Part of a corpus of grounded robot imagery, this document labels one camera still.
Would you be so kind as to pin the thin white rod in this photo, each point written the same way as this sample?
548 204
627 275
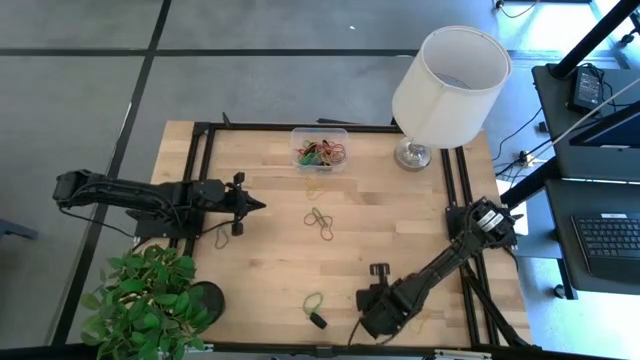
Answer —
575 127

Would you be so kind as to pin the red rubber band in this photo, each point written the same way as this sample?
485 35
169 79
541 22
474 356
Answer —
327 232

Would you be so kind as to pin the clear plastic bin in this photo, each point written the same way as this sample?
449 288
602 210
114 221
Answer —
300 134

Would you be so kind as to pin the white shade table lamp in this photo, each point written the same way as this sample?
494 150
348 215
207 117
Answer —
450 95

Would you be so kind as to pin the wide black rubber band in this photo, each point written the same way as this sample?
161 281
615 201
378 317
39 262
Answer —
318 320

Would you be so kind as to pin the yellow rubber band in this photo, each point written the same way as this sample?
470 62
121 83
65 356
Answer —
422 322
312 192

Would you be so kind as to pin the green rubber band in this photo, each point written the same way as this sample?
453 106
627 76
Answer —
316 214
306 302
309 159

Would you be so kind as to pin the grey floor object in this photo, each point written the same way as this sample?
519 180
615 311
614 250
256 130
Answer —
15 231

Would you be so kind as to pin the black power adapter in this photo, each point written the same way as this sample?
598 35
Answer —
586 90

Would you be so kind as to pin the dark flat monitor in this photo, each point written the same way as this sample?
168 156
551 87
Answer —
610 127

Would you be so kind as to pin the blue rubber band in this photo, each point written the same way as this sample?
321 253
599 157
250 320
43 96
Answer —
218 242

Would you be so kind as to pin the black desk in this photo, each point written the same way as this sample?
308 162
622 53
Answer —
555 125

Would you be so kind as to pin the black diagonal pole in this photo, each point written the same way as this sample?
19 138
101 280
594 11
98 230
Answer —
595 35
530 182

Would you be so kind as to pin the white bracket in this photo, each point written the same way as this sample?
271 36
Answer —
462 355

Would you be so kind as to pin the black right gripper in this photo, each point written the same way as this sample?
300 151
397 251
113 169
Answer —
395 305

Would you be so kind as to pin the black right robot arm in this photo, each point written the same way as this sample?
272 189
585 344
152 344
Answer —
450 260

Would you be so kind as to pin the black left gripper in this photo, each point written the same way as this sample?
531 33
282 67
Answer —
235 202

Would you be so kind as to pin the green potted plant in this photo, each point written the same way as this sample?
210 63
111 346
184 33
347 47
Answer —
145 305

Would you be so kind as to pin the black laptop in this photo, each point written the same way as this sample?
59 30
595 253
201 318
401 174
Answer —
607 237

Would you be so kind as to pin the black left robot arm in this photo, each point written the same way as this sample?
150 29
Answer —
130 192

